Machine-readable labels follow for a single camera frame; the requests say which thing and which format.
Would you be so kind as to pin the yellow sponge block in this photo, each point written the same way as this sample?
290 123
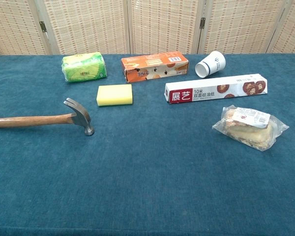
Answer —
114 95

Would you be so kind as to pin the orange cardboard box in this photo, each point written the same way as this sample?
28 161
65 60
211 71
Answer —
153 67

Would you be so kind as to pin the teal tablecloth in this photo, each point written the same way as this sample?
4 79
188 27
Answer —
147 172

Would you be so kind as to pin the white baking paper box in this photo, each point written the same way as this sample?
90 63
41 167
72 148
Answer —
216 89

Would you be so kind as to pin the green tissue pack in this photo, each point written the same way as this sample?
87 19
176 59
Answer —
83 67

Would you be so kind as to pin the white paper cup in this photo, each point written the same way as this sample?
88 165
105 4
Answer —
211 64

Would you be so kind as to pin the woven folding screen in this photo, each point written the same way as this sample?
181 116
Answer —
147 25

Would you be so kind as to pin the bagged bread in clear plastic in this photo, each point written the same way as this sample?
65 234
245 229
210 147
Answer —
249 129

